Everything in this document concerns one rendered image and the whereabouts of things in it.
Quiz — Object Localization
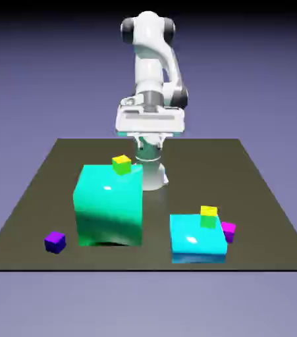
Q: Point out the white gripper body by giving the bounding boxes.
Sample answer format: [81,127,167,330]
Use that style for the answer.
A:
[115,104,186,138]

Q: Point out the small yellow cube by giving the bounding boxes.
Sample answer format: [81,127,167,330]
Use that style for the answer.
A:
[111,154,132,176]
[200,205,219,230]

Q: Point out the small magenta cube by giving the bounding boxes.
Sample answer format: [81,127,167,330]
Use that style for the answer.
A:
[220,221,236,244]

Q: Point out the small purple cube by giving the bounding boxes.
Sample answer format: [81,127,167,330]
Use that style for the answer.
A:
[43,230,67,255]

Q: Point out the large teal box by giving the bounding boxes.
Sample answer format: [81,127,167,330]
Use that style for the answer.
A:
[72,163,144,247]

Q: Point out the large cyan box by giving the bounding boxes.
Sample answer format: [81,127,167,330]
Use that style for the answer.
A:
[169,213,229,265]

